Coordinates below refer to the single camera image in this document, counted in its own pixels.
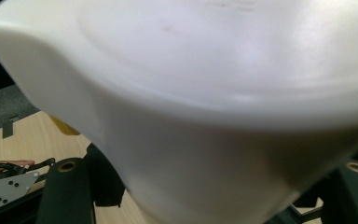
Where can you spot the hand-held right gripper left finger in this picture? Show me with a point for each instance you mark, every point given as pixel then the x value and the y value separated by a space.
pixel 105 180

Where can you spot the black tape piece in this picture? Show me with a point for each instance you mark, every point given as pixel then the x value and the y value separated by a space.
pixel 10 126

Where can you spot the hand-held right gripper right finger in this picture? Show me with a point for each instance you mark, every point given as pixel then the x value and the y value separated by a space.
pixel 310 193

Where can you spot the amber jar with white lid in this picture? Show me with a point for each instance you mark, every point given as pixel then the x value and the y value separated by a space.
pixel 199 77

